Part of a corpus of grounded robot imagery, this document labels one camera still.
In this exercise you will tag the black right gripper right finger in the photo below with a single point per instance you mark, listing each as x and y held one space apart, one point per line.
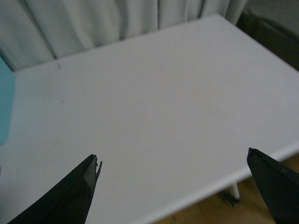
278 186

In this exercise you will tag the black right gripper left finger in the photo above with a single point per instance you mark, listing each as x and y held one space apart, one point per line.
69 201

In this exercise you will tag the light blue plastic box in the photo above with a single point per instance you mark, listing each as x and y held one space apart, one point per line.
7 87

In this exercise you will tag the white table leg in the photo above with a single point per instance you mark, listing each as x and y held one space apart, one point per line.
234 192

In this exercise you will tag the white curtain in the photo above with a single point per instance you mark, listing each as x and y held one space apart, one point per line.
37 31

